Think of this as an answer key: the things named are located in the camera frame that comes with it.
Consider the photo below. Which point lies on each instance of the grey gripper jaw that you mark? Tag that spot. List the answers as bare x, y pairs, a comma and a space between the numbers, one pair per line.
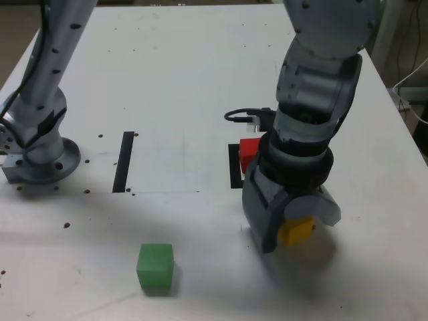
259, 207
311, 205

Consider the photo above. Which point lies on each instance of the yellow cube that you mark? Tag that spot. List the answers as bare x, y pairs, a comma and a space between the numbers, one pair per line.
297, 232

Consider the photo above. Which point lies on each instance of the red cube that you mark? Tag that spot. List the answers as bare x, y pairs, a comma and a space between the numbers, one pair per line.
247, 150

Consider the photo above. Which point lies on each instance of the green cube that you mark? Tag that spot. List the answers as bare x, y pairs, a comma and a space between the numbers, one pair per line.
154, 267

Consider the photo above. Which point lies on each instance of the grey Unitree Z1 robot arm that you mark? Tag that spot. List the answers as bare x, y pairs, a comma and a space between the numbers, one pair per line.
317, 83

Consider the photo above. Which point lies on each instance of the black tape square outline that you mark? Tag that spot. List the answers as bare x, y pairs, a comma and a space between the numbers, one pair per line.
234, 182

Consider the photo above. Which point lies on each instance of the black tape strip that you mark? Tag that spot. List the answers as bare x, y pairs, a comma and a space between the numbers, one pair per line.
123, 160

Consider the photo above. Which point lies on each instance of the white flat box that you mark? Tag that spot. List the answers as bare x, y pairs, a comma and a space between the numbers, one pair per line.
414, 95

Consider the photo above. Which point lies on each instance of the small black gripper camera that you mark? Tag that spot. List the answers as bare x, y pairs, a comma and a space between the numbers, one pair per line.
262, 120

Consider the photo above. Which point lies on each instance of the light grey metal frame leg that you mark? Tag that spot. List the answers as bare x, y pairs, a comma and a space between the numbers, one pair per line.
385, 36

